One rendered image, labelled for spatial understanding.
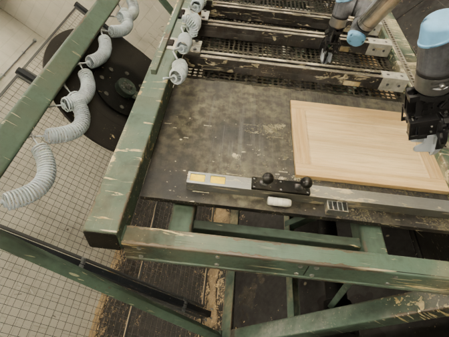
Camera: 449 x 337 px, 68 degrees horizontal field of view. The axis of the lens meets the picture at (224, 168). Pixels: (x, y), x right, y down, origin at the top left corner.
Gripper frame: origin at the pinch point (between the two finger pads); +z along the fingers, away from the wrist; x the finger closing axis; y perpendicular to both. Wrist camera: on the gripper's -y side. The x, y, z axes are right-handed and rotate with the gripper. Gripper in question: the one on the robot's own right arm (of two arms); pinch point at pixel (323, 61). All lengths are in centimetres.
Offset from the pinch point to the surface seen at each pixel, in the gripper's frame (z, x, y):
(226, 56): -5, -49, 13
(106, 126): 21, -103, 45
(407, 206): -1, 20, 88
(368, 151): 1, 12, 61
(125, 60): 17, -108, -7
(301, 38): -3.0, -11.4, -15.6
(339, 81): 0.3, 6.0, 16.1
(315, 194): -2, -11, 88
